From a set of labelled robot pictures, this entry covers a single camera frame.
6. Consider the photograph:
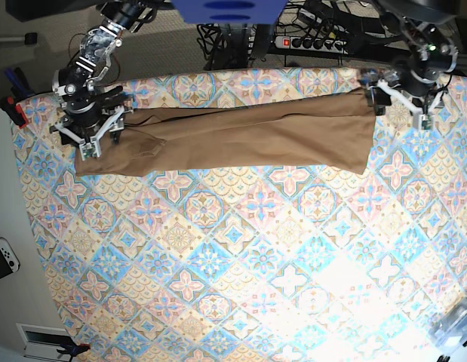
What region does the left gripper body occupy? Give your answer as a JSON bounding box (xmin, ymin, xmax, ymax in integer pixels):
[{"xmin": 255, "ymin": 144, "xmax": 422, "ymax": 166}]
[{"xmin": 363, "ymin": 69, "xmax": 448, "ymax": 130}]

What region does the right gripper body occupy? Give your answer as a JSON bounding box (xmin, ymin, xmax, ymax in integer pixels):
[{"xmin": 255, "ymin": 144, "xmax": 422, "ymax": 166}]
[{"xmin": 50, "ymin": 101, "xmax": 133, "ymax": 159}]

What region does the brown t-shirt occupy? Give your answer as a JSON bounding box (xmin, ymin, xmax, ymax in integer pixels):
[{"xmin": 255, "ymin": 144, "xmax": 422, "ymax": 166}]
[{"xmin": 75, "ymin": 90, "xmax": 376, "ymax": 176}]

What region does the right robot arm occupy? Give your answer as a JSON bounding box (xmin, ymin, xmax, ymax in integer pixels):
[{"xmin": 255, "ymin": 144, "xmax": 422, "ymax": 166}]
[{"xmin": 50, "ymin": 1, "xmax": 160, "ymax": 160}]

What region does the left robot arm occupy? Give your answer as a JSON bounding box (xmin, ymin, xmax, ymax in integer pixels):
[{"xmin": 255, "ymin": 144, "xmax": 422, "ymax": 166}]
[{"xmin": 359, "ymin": 1, "xmax": 460, "ymax": 130}]

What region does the red and black clamp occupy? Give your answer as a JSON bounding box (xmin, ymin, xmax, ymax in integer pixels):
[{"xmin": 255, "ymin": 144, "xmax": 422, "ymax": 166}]
[{"xmin": 0, "ymin": 97, "xmax": 29, "ymax": 129}]

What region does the white power strip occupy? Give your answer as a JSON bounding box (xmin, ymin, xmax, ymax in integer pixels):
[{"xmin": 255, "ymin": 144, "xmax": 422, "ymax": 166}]
[{"xmin": 274, "ymin": 35, "xmax": 347, "ymax": 54}]

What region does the game console with white controller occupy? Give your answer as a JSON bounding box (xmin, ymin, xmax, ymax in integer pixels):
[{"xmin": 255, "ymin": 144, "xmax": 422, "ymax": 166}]
[{"xmin": 0, "ymin": 238, "xmax": 20, "ymax": 279}]

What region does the patterned tablecloth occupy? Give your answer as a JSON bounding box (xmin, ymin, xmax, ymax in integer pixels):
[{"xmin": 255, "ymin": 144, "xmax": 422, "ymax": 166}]
[{"xmin": 12, "ymin": 76, "xmax": 467, "ymax": 361}]

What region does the black clamp at bottom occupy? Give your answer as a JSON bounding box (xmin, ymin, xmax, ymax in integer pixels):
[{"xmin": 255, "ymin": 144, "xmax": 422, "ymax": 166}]
[{"xmin": 57, "ymin": 342, "xmax": 91, "ymax": 359}]

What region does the white floor vent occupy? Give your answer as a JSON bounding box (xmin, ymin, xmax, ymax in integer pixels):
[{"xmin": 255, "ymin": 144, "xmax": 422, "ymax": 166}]
[{"xmin": 16, "ymin": 323, "xmax": 73, "ymax": 361}]

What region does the clear plastic box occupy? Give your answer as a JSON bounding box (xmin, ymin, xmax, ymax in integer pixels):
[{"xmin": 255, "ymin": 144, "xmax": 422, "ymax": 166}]
[{"xmin": 429, "ymin": 298, "xmax": 467, "ymax": 356}]

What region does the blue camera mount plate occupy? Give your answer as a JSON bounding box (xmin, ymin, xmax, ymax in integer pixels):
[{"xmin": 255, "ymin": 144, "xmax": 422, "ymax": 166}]
[{"xmin": 171, "ymin": 0, "xmax": 287, "ymax": 25}]

